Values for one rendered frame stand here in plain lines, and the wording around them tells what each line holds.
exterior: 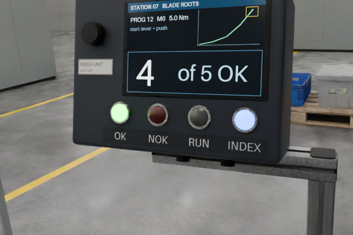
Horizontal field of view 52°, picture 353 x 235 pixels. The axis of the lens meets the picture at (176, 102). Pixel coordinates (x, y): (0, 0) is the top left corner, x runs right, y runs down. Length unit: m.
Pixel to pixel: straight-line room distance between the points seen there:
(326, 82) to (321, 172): 3.27
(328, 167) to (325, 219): 0.07
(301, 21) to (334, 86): 4.65
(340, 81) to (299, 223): 1.79
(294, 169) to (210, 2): 0.22
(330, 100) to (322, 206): 3.31
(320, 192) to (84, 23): 0.36
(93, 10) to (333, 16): 7.73
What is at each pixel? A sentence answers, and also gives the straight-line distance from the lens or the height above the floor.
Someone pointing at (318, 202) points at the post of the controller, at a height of 1.00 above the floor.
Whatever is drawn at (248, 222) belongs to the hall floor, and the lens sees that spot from 2.22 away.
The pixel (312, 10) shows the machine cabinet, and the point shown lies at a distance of 8.20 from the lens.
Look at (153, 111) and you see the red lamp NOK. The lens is 0.41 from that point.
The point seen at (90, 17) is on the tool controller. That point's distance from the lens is 0.48.
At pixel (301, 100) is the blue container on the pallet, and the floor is 0.21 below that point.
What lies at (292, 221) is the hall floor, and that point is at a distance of 2.26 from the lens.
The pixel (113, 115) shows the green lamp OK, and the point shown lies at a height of 1.11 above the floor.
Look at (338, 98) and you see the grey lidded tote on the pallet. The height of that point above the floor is 0.24.
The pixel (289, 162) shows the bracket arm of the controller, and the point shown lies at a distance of 0.46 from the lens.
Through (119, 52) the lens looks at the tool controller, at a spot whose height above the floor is 1.19.
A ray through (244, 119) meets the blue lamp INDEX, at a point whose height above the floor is 1.12.
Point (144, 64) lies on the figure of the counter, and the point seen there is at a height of 1.17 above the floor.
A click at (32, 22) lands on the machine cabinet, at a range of 6.84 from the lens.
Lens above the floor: 1.24
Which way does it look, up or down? 16 degrees down
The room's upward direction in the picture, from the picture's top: 4 degrees counter-clockwise
